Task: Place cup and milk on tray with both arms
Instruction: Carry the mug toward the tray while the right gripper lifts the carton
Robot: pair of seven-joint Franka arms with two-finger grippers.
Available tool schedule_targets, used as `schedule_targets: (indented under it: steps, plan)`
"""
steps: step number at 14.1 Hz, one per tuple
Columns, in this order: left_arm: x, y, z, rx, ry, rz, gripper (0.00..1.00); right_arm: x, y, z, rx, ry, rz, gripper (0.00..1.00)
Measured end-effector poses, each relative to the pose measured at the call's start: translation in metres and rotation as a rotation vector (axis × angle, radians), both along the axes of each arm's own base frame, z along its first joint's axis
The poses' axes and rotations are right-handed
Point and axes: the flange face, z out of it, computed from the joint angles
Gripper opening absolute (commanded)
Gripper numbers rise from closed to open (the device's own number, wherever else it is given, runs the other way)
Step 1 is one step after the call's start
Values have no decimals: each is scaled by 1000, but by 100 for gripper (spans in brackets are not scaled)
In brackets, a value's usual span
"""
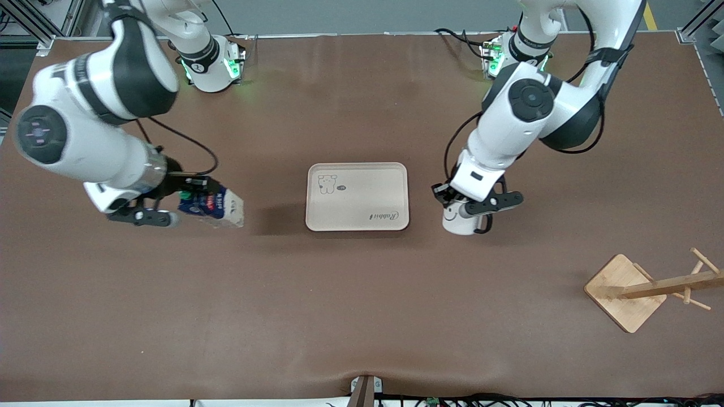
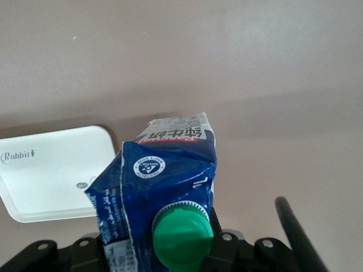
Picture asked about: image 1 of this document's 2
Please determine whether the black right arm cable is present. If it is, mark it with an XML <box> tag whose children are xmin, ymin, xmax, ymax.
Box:
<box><xmin>136</xmin><ymin>116</ymin><xmax>219</xmax><ymax>176</ymax></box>

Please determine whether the black left base cable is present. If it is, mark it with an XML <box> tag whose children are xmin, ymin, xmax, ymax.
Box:
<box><xmin>434</xmin><ymin>27</ymin><xmax>494</xmax><ymax>64</ymax></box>

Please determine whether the black right base cable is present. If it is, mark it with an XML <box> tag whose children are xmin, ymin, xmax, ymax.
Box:
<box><xmin>212</xmin><ymin>0</ymin><xmax>251</xmax><ymax>40</ymax></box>

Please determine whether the wooden mug rack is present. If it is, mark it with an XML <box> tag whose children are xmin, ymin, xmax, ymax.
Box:
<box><xmin>584</xmin><ymin>248</ymin><xmax>724</xmax><ymax>334</ymax></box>

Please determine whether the cream tray with rabbit print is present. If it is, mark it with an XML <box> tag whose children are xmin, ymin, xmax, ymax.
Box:
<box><xmin>305</xmin><ymin>163</ymin><xmax>410</xmax><ymax>232</ymax></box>

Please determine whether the white smiley mug black handle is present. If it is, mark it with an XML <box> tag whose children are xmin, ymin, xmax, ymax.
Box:
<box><xmin>442</xmin><ymin>198</ymin><xmax>494</xmax><ymax>236</ymax></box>

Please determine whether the aluminium frame profile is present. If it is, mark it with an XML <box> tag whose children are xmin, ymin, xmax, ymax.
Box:
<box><xmin>0</xmin><ymin>0</ymin><xmax>85</xmax><ymax>56</ymax></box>
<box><xmin>679</xmin><ymin>0</ymin><xmax>724</xmax><ymax>44</ymax></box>

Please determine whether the black base cable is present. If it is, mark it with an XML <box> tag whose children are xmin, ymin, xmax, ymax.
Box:
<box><xmin>212</xmin><ymin>0</ymin><xmax>251</xmax><ymax>40</ymax></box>
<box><xmin>434</xmin><ymin>27</ymin><xmax>494</xmax><ymax>64</ymax></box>

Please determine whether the metal table clamp bracket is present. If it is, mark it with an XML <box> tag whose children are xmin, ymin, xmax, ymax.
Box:
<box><xmin>350</xmin><ymin>375</ymin><xmax>383</xmax><ymax>407</ymax></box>

